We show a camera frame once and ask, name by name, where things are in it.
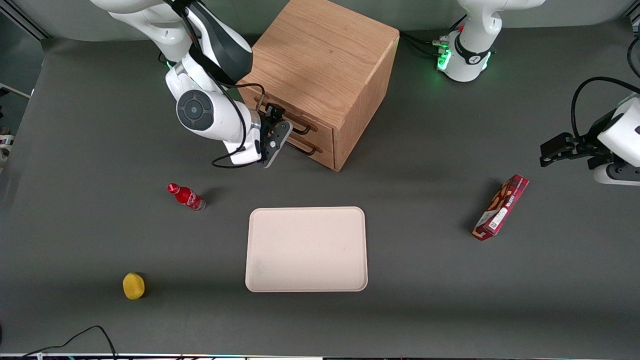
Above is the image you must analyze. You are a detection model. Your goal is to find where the wooden drawer cabinet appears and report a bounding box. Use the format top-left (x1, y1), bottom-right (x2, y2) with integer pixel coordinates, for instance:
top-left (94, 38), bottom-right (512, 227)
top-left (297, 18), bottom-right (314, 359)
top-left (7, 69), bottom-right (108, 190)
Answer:
top-left (237, 0), bottom-right (401, 172)

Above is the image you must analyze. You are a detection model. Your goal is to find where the grey aluminium frame rail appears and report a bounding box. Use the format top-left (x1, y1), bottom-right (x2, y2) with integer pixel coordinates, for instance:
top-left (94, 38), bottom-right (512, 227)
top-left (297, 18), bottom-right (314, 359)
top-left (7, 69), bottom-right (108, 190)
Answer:
top-left (0, 7), bottom-right (51, 41)

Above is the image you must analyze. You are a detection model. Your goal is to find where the black metal drawer handle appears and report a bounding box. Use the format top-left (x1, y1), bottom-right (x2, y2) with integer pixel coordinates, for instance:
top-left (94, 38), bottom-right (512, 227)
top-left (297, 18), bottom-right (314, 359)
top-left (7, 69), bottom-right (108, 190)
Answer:
top-left (289, 119), bottom-right (319, 136)
top-left (286, 137), bottom-right (324, 156)

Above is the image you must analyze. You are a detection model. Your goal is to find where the white cutting board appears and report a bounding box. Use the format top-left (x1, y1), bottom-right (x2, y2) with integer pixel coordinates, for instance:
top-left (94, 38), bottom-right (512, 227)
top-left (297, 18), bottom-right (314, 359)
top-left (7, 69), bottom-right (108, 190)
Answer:
top-left (245, 206), bottom-right (369, 293)

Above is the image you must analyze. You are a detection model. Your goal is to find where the red tartan cookie box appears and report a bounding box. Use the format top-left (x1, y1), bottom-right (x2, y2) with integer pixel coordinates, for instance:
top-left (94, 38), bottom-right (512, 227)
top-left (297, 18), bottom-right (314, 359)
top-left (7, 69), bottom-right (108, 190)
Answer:
top-left (472, 174), bottom-right (530, 242)

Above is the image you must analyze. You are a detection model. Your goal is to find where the yellow lemon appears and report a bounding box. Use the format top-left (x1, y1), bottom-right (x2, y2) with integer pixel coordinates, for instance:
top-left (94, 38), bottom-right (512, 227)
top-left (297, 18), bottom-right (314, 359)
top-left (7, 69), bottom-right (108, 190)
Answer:
top-left (122, 272), bottom-right (146, 301)

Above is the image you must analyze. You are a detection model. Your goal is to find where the small red cola bottle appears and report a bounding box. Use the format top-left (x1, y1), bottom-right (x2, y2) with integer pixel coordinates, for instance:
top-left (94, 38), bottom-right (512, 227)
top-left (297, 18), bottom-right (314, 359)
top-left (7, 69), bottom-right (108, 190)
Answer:
top-left (166, 182), bottom-right (207, 213)

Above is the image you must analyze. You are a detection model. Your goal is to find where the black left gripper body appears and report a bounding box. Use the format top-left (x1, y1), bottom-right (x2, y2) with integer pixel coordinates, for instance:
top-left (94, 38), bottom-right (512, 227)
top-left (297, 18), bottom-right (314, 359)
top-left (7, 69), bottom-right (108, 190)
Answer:
top-left (574, 132), bottom-right (609, 161)

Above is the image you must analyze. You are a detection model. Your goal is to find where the white bracket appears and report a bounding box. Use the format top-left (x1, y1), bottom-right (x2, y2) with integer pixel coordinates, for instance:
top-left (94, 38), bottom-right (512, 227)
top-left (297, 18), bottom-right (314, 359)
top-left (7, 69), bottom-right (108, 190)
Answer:
top-left (0, 127), bottom-right (14, 174)

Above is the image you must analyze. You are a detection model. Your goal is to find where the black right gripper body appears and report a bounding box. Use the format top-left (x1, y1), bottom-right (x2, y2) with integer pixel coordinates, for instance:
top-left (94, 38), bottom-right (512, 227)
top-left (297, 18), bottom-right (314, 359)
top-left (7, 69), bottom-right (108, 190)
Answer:
top-left (252, 102), bottom-right (276, 157)

